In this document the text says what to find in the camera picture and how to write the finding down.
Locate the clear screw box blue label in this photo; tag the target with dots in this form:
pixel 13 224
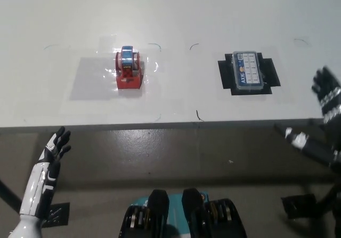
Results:
pixel 249 71

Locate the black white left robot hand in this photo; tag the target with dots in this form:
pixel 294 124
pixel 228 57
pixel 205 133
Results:
pixel 37 184

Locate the red tape dispenser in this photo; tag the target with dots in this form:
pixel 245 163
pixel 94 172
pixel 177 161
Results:
pixel 129 82

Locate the clear tape roll blue label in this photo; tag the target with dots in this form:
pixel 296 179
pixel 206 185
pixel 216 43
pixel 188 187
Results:
pixel 127 57

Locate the black floor tape marker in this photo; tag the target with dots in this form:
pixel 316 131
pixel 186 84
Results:
pixel 298 206
pixel 57 214

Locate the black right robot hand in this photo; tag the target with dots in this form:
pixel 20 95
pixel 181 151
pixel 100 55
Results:
pixel 331 107

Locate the black tape patch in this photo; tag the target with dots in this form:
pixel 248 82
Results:
pixel 226 74

